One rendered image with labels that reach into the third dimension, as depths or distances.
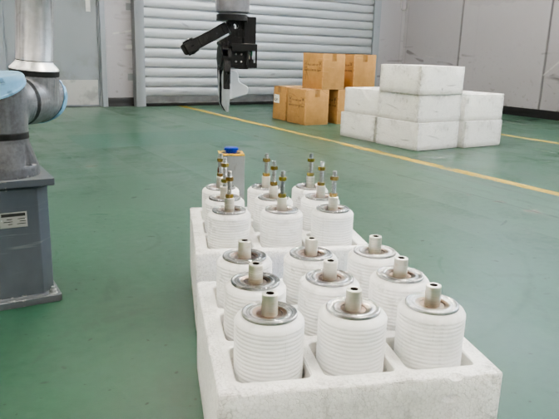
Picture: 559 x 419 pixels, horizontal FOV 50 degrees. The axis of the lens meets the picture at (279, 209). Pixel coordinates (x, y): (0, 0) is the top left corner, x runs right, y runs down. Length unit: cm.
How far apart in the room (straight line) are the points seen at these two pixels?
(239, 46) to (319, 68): 392
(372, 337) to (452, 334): 12
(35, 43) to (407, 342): 112
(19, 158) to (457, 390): 105
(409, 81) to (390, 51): 436
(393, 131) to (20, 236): 307
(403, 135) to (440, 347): 330
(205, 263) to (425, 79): 293
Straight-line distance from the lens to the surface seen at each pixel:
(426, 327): 87
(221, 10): 140
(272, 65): 729
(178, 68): 679
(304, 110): 520
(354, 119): 451
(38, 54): 159
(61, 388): 119
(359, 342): 83
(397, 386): 85
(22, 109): 150
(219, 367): 85
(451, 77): 420
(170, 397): 113
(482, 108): 444
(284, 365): 82
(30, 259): 153
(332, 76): 532
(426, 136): 409
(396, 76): 417
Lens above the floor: 59
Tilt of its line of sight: 15 degrees down
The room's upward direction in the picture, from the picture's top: 2 degrees clockwise
